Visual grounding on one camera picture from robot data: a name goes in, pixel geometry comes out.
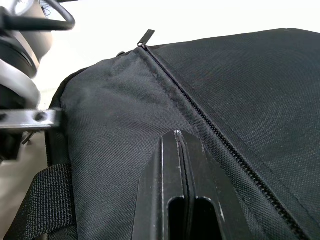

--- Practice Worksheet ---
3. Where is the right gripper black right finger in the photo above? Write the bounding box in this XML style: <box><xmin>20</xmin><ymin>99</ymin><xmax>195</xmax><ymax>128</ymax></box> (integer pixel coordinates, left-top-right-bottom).
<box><xmin>177</xmin><ymin>130</ymin><xmax>248</xmax><ymax>240</ymax></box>

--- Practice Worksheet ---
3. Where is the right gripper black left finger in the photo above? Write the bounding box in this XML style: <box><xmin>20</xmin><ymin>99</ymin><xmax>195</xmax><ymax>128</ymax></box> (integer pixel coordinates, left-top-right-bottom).
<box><xmin>131</xmin><ymin>130</ymin><xmax>194</xmax><ymax>240</ymax></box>

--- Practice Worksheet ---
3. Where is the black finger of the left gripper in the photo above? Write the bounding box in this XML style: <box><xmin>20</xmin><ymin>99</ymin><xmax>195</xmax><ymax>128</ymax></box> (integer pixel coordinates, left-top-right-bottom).
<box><xmin>0</xmin><ymin>109</ymin><xmax>64</xmax><ymax>131</ymax></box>

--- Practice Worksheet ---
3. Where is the black fabric laptop bag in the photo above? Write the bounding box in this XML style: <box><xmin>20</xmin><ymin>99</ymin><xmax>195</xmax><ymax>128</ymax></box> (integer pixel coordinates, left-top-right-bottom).
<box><xmin>4</xmin><ymin>27</ymin><xmax>320</xmax><ymax>240</ymax></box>

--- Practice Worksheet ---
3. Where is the black zipper pull tab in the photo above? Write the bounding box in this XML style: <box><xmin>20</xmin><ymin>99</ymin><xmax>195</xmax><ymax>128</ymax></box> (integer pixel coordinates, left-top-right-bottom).
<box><xmin>136</xmin><ymin>29</ymin><xmax>156</xmax><ymax>48</ymax></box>

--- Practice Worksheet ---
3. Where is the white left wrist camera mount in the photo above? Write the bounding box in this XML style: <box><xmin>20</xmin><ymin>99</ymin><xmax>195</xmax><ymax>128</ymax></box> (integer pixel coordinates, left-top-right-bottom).
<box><xmin>0</xmin><ymin>57</ymin><xmax>42</xmax><ymax>111</ymax></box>

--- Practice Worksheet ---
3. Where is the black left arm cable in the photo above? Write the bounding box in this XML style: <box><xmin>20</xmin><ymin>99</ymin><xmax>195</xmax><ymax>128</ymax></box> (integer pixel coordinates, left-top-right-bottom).
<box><xmin>0</xmin><ymin>0</ymin><xmax>76</xmax><ymax>32</ymax></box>

